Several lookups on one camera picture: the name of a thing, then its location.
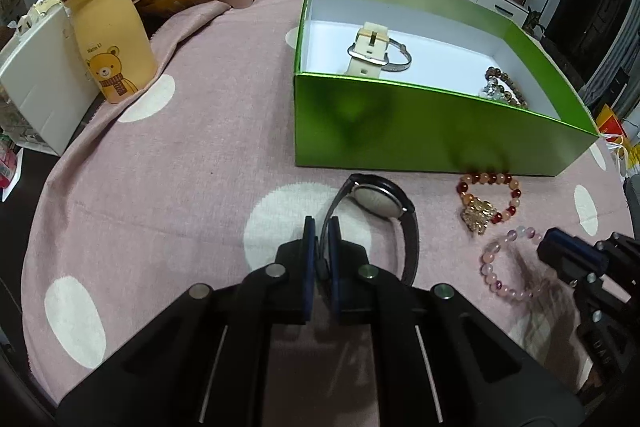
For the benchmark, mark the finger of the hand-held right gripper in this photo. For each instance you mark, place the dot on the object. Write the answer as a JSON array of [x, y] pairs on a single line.
[[562, 257], [620, 249]]

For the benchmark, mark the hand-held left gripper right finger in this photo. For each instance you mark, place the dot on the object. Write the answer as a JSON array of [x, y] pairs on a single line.
[[334, 257]]

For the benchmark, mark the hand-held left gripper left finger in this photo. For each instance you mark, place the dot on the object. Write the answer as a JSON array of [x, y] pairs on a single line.
[[310, 257]]

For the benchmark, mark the black wristwatch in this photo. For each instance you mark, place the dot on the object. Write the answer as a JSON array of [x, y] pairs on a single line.
[[380, 202]]

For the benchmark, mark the green cardboard box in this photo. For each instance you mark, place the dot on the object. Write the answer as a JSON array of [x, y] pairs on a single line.
[[400, 127]]

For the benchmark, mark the silver bangle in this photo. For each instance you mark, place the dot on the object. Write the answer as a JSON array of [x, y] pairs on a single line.
[[400, 68]]

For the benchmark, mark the white wristwatch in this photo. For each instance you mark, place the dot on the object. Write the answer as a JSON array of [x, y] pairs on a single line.
[[370, 57]]

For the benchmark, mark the yellow red paper bag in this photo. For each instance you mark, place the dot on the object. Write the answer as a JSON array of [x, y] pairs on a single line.
[[610, 122]]

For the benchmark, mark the pink polka dot tablecloth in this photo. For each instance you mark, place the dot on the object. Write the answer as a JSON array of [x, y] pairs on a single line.
[[175, 182]]

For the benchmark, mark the small potted plant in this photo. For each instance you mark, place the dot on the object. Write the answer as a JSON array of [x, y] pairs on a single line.
[[534, 27]]

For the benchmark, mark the yellow bear bottle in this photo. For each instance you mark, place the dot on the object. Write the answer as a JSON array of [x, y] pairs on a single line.
[[115, 37]]

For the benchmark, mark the white storage basket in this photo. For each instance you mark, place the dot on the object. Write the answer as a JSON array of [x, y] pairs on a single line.
[[45, 72]]

